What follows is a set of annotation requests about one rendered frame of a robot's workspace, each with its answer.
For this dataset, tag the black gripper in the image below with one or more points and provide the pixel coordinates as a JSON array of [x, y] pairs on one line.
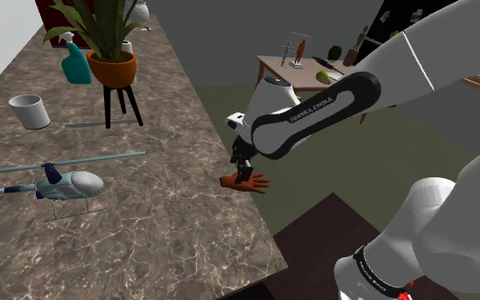
[[243, 150]]

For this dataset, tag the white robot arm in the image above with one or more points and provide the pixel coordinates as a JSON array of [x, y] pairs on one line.
[[439, 45]]

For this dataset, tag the orange hand figure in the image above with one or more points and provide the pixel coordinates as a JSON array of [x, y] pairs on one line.
[[254, 184]]

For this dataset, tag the wooden table with figures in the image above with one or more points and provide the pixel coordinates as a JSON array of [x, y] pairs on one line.
[[302, 74]]

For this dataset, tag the dark robot stand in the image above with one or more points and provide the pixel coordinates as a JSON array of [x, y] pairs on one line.
[[322, 241]]

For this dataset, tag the plant in orange pot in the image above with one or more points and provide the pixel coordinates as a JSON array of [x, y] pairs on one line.
[[113, 68]]

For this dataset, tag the white vase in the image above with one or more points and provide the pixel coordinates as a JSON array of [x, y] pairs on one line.
[[139, 12]]

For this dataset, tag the pale green toy helicopter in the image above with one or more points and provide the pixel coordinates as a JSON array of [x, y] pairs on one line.
[[67, 186]]

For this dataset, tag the teal spray bottle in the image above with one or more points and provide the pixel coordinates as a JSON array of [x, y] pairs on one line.
[[75, 66]]

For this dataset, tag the white cup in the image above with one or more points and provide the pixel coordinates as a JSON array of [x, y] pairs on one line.
[[29, 111]]

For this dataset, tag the dark red cabinet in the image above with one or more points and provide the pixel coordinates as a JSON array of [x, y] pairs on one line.
[[48, 12]]

